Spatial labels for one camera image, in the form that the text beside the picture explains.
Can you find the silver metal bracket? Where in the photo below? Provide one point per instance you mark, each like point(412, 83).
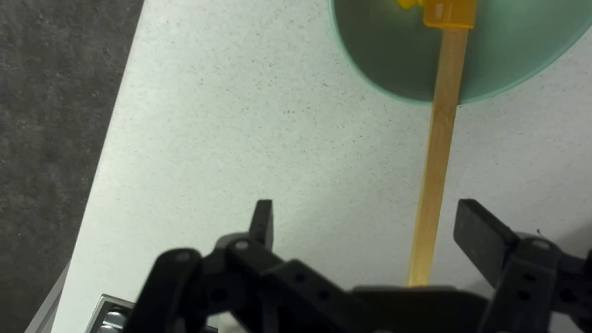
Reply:
point(112, 314)

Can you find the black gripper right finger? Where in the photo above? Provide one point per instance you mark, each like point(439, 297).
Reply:
point(530, 277)

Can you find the light green bowl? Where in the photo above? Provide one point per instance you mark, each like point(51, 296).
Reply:
point(382, 55)

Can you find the wooden spatula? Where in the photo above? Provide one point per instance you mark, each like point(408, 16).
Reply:
point(439, 159)

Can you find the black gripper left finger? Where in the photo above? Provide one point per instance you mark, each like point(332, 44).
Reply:
point(247, 288)

